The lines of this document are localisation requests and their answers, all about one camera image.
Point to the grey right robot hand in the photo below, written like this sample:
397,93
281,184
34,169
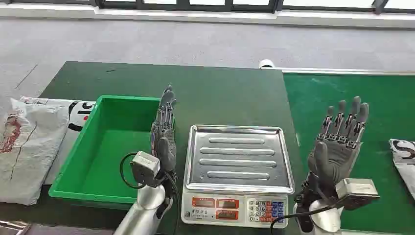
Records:
334,159

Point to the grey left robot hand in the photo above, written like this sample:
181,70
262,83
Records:
165,152

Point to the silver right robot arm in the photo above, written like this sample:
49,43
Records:
324,220

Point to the green plastic crate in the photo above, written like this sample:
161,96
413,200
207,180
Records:
110,152

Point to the electronic scale with steel pan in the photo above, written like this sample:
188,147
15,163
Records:
236,162

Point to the green conveyor belt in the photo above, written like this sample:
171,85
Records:
382,94

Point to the white parcel with black print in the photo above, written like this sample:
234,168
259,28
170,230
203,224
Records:
81,112

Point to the white conveyor roller end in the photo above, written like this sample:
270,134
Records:
267,63

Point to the grey parcel with red print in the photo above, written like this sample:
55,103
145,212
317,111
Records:
32,146

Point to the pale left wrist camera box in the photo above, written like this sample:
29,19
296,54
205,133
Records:
145,167

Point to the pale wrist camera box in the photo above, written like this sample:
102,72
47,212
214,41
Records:
145,167
356,191

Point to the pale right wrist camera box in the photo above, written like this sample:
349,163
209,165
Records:
356,191

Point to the silver conveyor side rail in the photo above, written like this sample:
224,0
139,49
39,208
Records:
340,71

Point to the dark window frame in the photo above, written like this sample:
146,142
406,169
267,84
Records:
184,6

